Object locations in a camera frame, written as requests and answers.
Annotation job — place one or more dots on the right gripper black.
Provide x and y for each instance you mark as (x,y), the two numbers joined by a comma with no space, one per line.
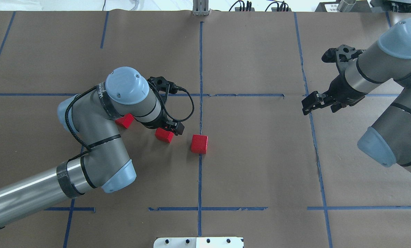
(342,92)

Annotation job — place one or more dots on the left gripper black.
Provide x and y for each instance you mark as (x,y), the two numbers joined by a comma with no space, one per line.
(158,122)

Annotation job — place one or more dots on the red block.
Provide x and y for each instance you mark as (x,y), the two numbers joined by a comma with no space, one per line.
(125,121)
(164,135)
(199,144)

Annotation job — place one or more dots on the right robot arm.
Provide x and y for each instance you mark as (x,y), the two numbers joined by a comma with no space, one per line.
(361,71)

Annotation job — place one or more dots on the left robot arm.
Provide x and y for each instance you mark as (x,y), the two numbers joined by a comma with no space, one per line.
(45,168)

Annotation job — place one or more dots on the brown paper table cover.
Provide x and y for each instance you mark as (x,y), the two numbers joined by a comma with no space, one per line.
(271,175)

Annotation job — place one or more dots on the white camera mast pedestal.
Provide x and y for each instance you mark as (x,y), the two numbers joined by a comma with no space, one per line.
(199,242)

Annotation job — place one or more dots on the aluminium frame post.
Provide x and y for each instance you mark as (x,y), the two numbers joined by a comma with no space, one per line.
(200,8)

